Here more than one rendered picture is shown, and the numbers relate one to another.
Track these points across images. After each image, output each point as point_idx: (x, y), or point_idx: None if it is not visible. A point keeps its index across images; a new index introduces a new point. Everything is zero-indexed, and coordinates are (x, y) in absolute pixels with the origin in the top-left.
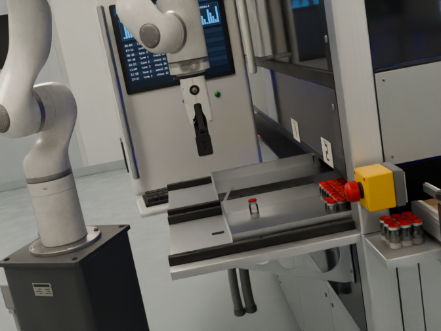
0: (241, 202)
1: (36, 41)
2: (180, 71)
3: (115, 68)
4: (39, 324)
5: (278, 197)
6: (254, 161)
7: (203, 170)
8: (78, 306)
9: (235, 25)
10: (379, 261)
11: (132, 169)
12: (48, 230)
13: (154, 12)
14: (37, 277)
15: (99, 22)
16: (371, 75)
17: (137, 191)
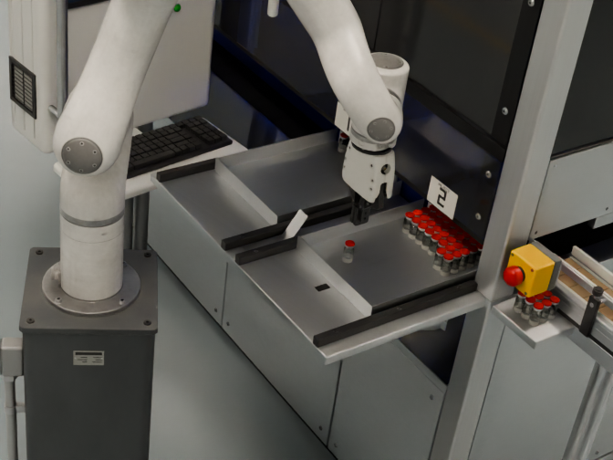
0: (319, 235)
1: (149, 57)
2: (376, 148)
3: None
4: (67, 396)
5: (355, 226)
6: (202, 99)
7: (138, 114)
8: (140, 375)
9: None
10: (520, 337)
11: None
12: (94, 281)
13: (392, 105)
14: (85, 344)
15: None
16: (547, 162)
17: (49, 148)
